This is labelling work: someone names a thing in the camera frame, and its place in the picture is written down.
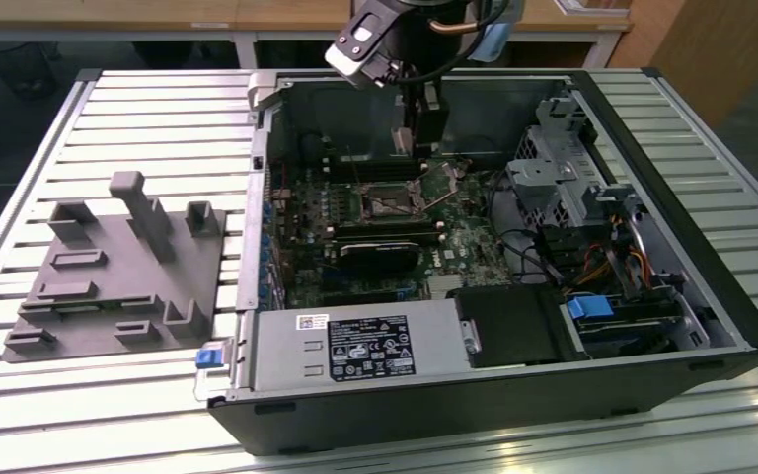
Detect silver power supply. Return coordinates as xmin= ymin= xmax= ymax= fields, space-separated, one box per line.
xmin=246 ymin=298 xmax=473 ymax=391

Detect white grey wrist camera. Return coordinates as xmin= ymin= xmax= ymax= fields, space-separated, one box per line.
xmin=323 ymin=0 xmax=401 ymax=91

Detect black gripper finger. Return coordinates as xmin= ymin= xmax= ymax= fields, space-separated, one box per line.
xmin=403 ymin=81 xmax=451 ymax=160

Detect wooden cabinet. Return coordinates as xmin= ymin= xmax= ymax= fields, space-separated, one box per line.
xmin=605 ymin=0 xmax=758 ymax=128

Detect clear plastic tray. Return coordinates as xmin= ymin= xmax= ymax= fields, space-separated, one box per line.
xmin=553 ymin=0 xmax=634 ymax=16

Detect black PC case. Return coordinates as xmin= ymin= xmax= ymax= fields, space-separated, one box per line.
xmin=205 ymin=67 xmax=758 ymax=455

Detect yellow orange wire bundle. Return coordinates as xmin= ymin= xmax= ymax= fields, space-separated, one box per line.
xmin=575 ymin=244 xmax=654 ymax=292

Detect metal drive cage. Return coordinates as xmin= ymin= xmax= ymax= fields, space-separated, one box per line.
xmin=502 ymin=96 xmax=647 ymax=228

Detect black graphics card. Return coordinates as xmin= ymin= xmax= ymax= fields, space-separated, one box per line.
xmin=335 ymin=239 xmax=423 ymax=276

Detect blue disk carrier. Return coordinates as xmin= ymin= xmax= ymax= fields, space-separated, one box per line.
xmin=566 ymin=294 xmax=615 ymax=321

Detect black plastic air shroud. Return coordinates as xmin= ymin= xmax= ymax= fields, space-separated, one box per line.
xmin=447 ymin=284 xmax=585 ymax=369

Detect dark round bin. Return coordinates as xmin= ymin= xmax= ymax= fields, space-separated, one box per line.
xmin=0 ymin=41 xmax=62 ymax=100

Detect green motherboard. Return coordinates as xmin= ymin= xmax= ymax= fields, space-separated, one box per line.
xmin=263 ymin=157 xmax=531 ymax=310

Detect silver chipset heatsink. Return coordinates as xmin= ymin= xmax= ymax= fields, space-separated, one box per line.
xmin=427 ymin=274 xmax=466 ymax=300

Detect wooden desk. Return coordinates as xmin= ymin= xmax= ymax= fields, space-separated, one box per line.
xmin=0 ymin=0 xmax=634 ymax=70

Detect black RAM slot bank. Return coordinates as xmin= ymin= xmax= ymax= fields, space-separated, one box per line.
xmin=322 ymin=150 xmax=423 ymax=183
xmin=333 ymin=222 xmax=438 ymax=244

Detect grey parts rack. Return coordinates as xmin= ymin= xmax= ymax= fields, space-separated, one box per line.
xmin=0 ymin=170 xmax=230 ymax=364

